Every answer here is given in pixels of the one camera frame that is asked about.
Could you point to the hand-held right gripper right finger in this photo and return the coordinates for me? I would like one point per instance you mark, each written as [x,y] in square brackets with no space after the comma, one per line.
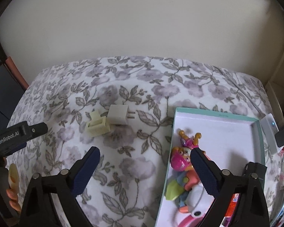
[204,172]

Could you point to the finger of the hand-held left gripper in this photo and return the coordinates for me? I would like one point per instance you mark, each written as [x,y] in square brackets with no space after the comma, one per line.
[37,129]

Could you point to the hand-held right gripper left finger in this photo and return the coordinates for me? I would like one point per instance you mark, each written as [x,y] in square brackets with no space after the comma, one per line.
[85,172]

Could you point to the salmon and blue toy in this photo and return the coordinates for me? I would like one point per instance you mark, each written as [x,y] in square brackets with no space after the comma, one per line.
[191,181]

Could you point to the pink toy dog figure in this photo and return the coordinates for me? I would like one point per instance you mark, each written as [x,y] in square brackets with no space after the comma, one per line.
[179,158]

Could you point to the teal-rimmed white tray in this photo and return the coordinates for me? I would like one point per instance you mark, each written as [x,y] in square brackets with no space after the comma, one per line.
[227,141]

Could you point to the cream plug adapter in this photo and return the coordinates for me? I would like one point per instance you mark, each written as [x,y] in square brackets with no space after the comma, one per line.
[97,126]

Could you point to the pink wristband watch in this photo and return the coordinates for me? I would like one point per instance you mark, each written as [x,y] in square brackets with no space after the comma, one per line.
[187,221]

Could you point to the black wall charger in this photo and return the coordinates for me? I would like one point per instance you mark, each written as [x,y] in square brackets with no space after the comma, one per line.
[260,169]

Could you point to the white cube charger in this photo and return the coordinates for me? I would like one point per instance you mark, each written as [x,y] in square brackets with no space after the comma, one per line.
[118,114]

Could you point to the person's left hand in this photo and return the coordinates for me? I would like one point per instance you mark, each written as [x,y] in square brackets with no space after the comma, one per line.
[13,196]

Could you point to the tape roll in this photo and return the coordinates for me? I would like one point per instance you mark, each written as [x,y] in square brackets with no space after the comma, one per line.
[13,175]

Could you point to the dark cabinet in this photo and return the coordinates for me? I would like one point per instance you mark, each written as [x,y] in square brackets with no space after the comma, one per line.
[0,94]

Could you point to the red-brown board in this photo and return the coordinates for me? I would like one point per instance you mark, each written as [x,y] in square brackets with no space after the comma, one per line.
[16,73]

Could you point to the white power strip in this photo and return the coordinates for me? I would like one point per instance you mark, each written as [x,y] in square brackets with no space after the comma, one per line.
[269,132]

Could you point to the white shelf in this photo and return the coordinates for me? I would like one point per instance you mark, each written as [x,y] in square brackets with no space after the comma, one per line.
[282,75]

